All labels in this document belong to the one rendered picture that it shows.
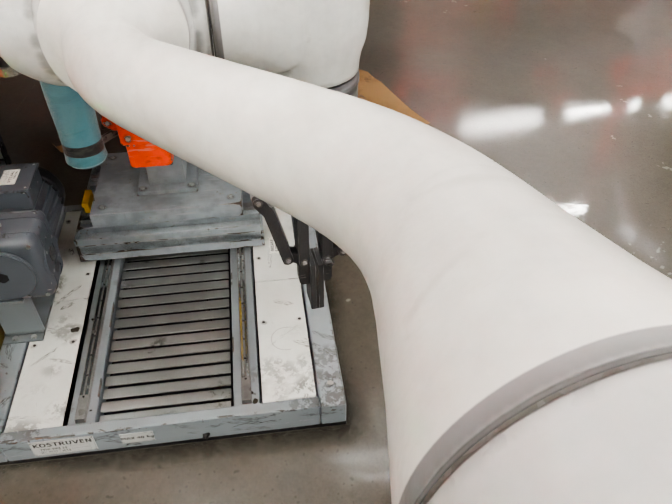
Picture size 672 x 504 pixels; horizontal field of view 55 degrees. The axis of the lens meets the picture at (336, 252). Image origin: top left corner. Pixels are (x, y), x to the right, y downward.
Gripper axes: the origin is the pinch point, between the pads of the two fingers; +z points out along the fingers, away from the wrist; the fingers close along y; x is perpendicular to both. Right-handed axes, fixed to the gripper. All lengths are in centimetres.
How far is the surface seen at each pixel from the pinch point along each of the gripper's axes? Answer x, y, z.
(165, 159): 83, -19, 34
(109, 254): 88, -39, 65
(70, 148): 74, -37, 23
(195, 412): 34, -21, 68
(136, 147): 84, -25, 30
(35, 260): 61, -49, 41
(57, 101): 73, -37, 11
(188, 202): 91, -16, 54
